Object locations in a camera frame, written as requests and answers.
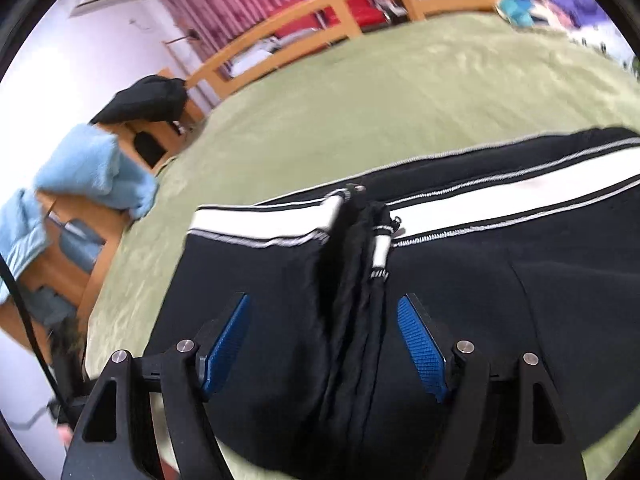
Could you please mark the wooden bed frame rail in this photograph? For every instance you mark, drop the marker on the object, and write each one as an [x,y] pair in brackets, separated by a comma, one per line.
[346,27]

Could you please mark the green bed blanket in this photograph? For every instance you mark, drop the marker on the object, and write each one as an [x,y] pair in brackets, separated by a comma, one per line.
[450,85]

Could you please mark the black garment on chair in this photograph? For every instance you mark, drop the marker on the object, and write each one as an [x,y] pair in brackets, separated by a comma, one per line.
[152,98]

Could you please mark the black track pants white stripe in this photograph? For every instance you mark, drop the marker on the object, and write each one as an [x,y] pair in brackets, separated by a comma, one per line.
[529,246]

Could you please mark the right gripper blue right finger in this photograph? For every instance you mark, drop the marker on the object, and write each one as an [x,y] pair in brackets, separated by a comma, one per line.
[425,349]

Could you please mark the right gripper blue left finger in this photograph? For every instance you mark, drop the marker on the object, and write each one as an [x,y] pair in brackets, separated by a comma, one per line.
[114,436]

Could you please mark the wooden chair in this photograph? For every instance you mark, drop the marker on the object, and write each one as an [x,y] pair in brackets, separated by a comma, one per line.
[65,280]

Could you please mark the light blue fluffy towel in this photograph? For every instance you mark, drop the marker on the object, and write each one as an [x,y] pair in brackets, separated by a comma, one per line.
[88,162]

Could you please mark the teal cloth item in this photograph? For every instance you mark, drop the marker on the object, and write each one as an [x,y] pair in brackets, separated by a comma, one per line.
[516,12]

